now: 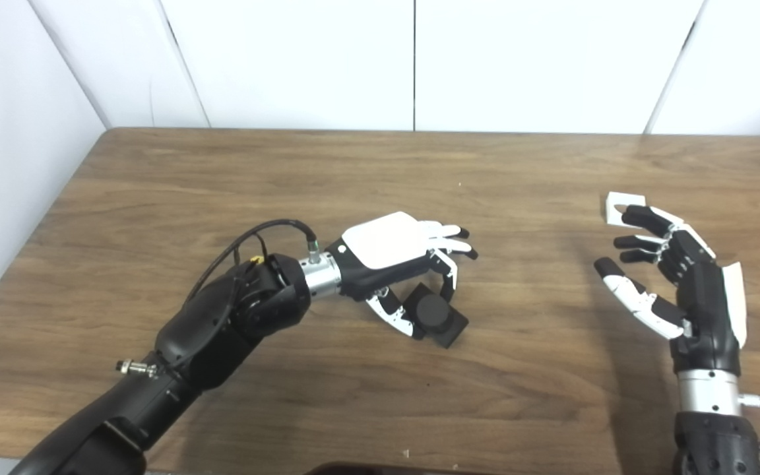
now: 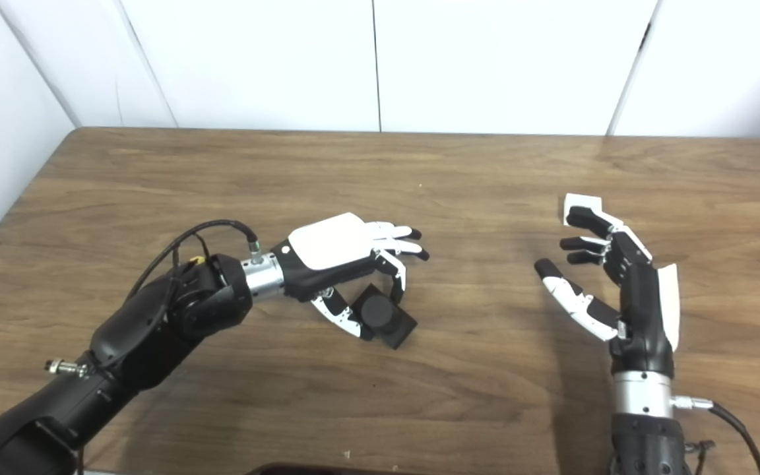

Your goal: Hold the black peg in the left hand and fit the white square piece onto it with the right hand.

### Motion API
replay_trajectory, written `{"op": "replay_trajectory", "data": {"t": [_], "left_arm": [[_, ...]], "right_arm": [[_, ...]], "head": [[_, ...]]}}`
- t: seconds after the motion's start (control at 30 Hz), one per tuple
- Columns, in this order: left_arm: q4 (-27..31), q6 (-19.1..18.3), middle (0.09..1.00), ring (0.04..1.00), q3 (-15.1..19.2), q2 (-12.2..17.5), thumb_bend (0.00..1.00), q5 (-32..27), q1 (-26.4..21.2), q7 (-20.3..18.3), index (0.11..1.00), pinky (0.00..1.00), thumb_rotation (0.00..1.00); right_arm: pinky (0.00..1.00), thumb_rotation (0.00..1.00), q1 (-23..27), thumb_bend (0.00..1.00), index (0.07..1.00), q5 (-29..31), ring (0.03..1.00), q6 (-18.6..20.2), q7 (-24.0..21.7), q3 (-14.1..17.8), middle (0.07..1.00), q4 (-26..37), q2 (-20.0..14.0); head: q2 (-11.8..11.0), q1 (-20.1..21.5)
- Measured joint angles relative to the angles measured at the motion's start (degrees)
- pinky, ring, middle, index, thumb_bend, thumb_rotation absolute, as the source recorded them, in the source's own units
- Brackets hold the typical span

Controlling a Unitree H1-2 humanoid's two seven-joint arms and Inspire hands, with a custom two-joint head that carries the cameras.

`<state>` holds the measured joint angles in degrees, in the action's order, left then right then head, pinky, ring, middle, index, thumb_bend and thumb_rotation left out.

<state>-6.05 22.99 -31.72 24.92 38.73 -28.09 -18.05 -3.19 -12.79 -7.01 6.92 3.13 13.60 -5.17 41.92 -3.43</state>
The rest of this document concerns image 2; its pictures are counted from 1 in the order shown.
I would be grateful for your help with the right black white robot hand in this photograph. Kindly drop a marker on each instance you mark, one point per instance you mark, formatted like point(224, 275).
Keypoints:
point(644, 310)

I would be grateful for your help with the black peg with square base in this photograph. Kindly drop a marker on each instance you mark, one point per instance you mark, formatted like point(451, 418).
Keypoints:
point(380, 316)

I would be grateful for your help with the white square piece with hole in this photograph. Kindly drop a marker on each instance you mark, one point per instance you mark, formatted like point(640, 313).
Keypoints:
point(581, 200)

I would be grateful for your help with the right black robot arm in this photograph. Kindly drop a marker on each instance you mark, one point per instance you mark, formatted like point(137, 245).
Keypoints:
point(644, 429)

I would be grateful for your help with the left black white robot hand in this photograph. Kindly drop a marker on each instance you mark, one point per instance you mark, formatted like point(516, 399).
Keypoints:
point(327, 244)

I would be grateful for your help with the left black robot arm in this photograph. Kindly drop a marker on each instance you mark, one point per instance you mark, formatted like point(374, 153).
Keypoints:
point(149, 330)

